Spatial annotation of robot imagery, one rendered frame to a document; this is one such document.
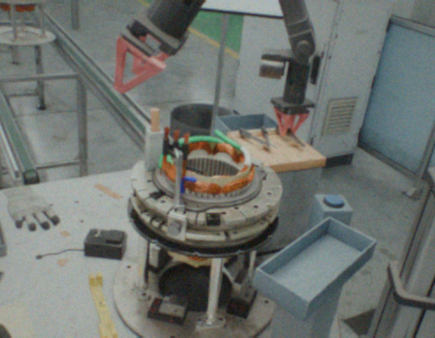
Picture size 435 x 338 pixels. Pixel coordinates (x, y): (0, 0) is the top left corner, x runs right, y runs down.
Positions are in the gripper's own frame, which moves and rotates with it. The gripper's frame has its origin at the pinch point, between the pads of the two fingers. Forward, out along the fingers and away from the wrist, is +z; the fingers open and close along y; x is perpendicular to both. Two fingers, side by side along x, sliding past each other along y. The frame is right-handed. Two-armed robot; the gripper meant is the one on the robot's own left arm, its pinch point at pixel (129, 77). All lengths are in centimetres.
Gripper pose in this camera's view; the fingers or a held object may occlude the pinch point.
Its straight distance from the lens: 71.9
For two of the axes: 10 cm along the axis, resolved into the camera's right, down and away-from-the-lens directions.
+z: -5.8, 6.9, 4.4
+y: -1.3, 4.5, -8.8
